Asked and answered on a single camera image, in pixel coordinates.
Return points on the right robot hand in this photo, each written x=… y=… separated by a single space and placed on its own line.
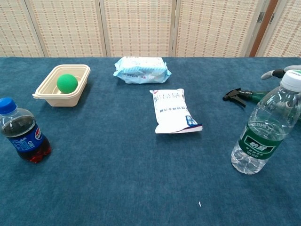
x=268 y=75

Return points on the green spray bottle black trigger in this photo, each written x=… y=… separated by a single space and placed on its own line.
x=235 y=95

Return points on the clear water bottle green label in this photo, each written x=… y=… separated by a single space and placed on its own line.
x=258 y=143

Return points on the small Pepsi cola bottle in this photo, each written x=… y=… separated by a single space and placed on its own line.
x=23 y=139

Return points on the white pouch with blue print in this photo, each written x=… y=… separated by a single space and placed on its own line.
x=171 y=110

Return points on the light blue wet wipes pack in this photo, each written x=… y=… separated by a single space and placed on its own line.
x=141 y=70

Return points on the beige woven folding screen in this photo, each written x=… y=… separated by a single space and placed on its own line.
x=138 y=28

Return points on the blue table cloth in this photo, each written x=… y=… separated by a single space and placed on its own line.
x=117 y=176

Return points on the green ball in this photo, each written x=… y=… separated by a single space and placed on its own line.
x=67 y=83

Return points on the beige plastic food container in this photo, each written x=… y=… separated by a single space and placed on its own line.
x=61 y=100

